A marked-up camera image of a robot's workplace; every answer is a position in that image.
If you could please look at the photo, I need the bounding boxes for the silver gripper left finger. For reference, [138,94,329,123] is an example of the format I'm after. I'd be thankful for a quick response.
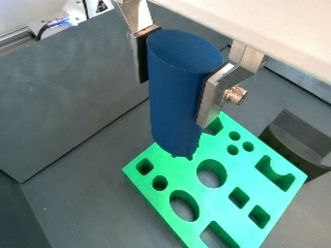
[113,0,160,83]

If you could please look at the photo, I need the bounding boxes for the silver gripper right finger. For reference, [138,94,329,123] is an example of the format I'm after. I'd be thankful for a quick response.
[196,41,268,128]

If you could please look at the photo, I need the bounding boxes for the dark blue oval peg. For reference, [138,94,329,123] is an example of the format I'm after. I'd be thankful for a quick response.
[145,29,224,157]

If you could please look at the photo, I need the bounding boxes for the white robot base equipment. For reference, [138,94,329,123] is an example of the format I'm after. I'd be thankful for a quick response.
[0,0,113,55]

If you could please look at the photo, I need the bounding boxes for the black curved block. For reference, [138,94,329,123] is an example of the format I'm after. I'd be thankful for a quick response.
[260,109,331,181]

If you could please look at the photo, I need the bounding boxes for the grey flat panel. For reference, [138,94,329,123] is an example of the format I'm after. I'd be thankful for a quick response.
[0,10,146,183]

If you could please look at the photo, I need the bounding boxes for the green shape sorter board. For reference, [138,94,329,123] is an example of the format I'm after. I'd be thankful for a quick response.
[122,114,306,248]

